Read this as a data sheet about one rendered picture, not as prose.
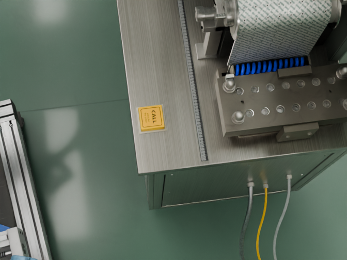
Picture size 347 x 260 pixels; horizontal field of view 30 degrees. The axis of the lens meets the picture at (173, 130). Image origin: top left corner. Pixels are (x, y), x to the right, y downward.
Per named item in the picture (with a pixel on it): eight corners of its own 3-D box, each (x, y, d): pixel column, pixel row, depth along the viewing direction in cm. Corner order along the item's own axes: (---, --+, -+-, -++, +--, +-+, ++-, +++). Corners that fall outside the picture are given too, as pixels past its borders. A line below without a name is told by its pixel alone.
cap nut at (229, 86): (221, 81, 183) (223, 76, 179) (234, 80, 184) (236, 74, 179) (223, 93, 183) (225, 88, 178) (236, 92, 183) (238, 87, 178)
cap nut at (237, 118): (230, 113, 181) (232, 108, 177) (242, 111, 181) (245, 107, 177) (232, 125, 180) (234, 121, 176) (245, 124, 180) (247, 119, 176)
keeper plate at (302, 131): (275, 135, 192) (283, 126, 182) (308, 131, 193) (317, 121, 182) (277, 143, 192) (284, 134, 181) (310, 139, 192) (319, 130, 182)
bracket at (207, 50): (193, 45, 200) (201, 0, 171) (214, 43, 201) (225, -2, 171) (195, 60, 199) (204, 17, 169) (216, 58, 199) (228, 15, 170)
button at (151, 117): (138, 109, 194) (138, 107, 192) (161, 107, 195) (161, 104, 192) (141, 131, 192) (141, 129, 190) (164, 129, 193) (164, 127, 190)
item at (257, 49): (226, 64, 186) (235, 38, 168) (306, 54, 188) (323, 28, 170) (227, 65, 186) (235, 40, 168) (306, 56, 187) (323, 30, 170)
